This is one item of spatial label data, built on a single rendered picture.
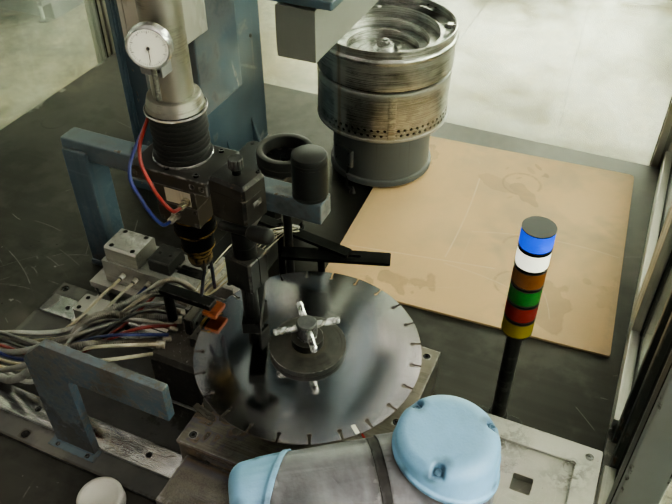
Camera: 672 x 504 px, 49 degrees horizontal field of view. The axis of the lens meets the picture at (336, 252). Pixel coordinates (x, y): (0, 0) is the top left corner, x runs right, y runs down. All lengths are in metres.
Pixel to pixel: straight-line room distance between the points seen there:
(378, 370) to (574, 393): 0.42
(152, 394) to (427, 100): 0.88
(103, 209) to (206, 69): 0.51
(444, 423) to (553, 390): 0.82
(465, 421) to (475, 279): 0.98
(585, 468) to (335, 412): 0.34
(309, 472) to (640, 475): 0.30
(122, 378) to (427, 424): 0.58
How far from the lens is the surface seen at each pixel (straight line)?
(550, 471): 1.06
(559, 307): 1.48
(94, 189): 1.46
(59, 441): 1.30
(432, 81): 1.58
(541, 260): 1.00
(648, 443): 0.67
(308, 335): 1.04
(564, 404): 1.33
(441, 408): 0.54
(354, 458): 0.54
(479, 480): 0.52
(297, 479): 0.53
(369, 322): 1.12
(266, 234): 0.85
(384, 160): 1.67
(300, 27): 1.17
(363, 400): 1.02
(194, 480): 1.13
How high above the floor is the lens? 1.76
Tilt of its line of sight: 41 degrees down
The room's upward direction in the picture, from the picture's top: straight up
